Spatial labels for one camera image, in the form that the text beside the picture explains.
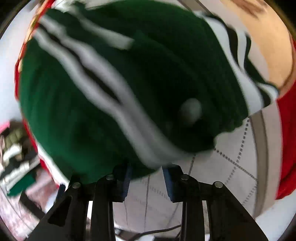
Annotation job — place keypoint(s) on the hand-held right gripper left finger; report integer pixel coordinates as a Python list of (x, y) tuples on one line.
[(126, 183)]

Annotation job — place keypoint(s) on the olive hanging garment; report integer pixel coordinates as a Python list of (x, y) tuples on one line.
[(13, 139)]

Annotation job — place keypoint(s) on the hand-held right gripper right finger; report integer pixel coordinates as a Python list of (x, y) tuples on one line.
[(168, 183)]

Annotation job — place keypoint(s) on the red floral blanket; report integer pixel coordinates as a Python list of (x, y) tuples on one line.
[(286, 139)]

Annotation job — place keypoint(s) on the green hanging garment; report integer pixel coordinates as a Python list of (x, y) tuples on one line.
[(22, 185)]

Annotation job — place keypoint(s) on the green and white striped jacket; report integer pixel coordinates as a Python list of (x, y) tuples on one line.
[(92, 92)]

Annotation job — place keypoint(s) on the white quilted sheet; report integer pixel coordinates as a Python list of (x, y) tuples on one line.
[(231, 166)]

